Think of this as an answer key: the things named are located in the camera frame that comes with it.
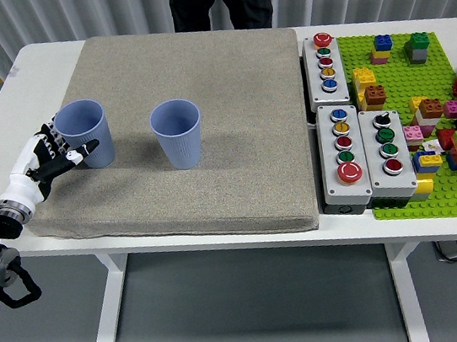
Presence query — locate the person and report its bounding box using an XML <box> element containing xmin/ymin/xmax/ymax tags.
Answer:
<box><xmin>163</xmin><ymin>0</ymin><xmax>285</xmax><ymax>43</ymax></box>

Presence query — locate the grey-brown mat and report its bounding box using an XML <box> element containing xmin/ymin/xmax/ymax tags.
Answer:
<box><xmin>0</xmin><ymin>8</ymin><xmax>325</xmax><ymax>271</ymax></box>

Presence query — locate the green brick baseplate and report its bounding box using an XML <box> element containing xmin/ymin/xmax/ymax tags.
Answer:
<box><xmin>335</xmin><ymin>19</ymin><xmax>457</xmax><ymax>234</ymax></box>

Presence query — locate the magenta toy brick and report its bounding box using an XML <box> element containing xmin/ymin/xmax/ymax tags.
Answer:
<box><xmin>442</xmin><ymin>99</ymin><xmax>457</xmax><ymax>120</ymax></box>

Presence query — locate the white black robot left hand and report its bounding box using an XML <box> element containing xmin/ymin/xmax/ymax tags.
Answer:
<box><xmin>0</xmin><ymin>107</ymin><xmax>109</xmax><ymax>211</ymax></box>

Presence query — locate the pink toy brick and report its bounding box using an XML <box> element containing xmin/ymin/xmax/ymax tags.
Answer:
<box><xmin>402</xmin><ymin>123</ymin><xmax>425</xmax><ymax>144</ymax></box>
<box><xmin>368</xmin><ymin>51</ymin><xmax>390</xmax><ymax>67</ymax></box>

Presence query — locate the grey five-button control box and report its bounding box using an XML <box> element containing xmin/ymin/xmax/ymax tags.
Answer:
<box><xmin>300</xmin><ymin>29</ymin><xmax>352</xmax><ymax>113</ymax></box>
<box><xmin>311</xmin><ymin>100</ymin><xmax>375</xmax><ymax>209</ymax></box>

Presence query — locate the grey four-button control box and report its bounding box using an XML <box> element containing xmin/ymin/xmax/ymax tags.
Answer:
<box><xmin>356</xmin><ymin>104</ymin><xmax>421</xmax><ymax>204</ymax></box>

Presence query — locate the red toy brick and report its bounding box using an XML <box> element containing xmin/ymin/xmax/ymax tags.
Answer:
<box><xmin>435</xmin><ymin>126</ymin><xmax>457</xmax><ymax>152</ymax></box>

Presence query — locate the grey toy brick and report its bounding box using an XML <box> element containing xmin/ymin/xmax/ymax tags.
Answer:
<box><xmin>404</xmin><ymin>39</ymin><xmax>431</xmax><ymax>67</ymax></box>

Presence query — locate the brown toy brick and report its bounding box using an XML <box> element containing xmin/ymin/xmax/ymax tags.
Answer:
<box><xmin>363</xmin><ymin>83</ymin><xmax>389</xmax><ymax>109</ymax></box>
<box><xmin>417</xmin><ymin>96</ymin><xmax>446</xmax><ymax>121</ymax></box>

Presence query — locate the blue ribbed cup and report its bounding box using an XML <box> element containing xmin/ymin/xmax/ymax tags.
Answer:
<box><xmin>147</xmin><ymin>95</ymin><xmax>209</xmax><ymax>174</ymax></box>
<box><xmin>51</xmin><ymin>95</ymin><xmax>118</xmax><ymax>174</ymax></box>

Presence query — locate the white table leg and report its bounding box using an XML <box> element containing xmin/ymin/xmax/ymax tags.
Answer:
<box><xmin>383</xmin><ymin>238</ymin><xmax>432</xmax><ymax>342</ymax></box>
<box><xmin>79</xmin><ymin>249</ymin><xmax>142</xmax><ymax>342</ymax></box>

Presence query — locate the white toy brick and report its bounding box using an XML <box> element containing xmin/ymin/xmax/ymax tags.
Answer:
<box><xmin>414</xmin><ymin>107</ymin><xmax>438</xmax><ymax>128</ymax></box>

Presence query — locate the yellow cylinder toy brick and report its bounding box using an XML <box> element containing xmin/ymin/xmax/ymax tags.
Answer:
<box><xmin>406</xmin><ymin>174</ymin><xmax>437</xmax><ymax>202</ymax></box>

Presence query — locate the green toy brick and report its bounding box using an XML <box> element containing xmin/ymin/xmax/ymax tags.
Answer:
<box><xmin>406</xmin><ymin>29</ymin><xmax>433</xmax><ymax>52</ymax></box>

